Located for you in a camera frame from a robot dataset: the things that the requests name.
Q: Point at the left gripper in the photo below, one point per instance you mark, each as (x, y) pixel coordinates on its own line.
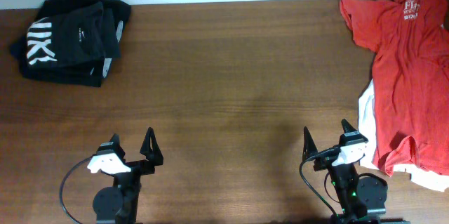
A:
(153, 156)

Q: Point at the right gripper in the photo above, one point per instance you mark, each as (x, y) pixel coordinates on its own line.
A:
(309, 147)

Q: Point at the white printed t-shirt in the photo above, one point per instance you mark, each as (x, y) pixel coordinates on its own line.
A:
(367, 127)

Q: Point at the red orange t-shirt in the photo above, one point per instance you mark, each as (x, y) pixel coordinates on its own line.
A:
(410, 78)

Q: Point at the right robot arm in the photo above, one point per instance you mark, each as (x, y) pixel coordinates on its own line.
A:
(361, 196)

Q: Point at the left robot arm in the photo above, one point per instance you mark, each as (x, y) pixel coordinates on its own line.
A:
(118, 203)

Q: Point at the folded black clothes stack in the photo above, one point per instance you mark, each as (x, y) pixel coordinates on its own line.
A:
(72, 41)

